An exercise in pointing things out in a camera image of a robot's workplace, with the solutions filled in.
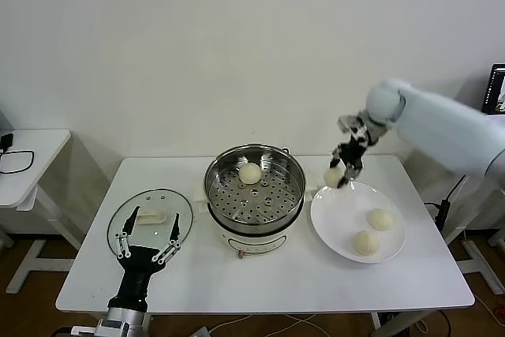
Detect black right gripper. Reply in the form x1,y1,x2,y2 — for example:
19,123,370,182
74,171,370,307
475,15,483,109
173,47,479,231
329,133,371,190

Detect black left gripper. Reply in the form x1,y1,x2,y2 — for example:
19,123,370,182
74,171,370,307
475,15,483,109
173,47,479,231
108,205,182,311

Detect white steamed baozi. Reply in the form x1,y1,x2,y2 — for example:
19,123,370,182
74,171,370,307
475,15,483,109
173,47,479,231
352,230,380,257
323,168,345,189
366,208,395,232
238,163,262,185

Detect round glass pot lid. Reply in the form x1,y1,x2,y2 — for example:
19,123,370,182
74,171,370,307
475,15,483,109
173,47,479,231
107,189,195,263

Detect perforated steel steamer basket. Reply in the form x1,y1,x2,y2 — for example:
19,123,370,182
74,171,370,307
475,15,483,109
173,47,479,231
204,143,307,234

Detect round white plate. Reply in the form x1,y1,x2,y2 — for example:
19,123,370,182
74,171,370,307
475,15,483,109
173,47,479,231
310,181,406,264

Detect white electric cooking pot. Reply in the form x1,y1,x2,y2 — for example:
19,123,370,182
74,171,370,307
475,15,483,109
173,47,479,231
193,169,319,261

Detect black hanging power brick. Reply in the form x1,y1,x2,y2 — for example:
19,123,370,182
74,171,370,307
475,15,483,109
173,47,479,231
425,199,451,232

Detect white side table with adapter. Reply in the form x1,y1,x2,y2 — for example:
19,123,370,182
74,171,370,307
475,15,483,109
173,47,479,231
0,128,82,294

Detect open dark laptop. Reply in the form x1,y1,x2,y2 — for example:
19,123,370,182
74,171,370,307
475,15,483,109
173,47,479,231
481,63,505,115

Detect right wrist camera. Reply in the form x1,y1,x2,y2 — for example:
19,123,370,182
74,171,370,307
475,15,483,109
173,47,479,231
337,114,363,136

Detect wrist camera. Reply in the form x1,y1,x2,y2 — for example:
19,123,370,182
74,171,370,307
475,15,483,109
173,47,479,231
337,114,363,136
70,324,99,336

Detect white laptop charging cable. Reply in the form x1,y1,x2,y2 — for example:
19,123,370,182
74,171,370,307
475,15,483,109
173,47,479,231
445,174,466,204

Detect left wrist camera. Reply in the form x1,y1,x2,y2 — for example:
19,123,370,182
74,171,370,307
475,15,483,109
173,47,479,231
70,324,99,336

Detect black looped cable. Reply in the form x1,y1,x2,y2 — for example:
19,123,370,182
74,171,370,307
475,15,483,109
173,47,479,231
0,150,36,175

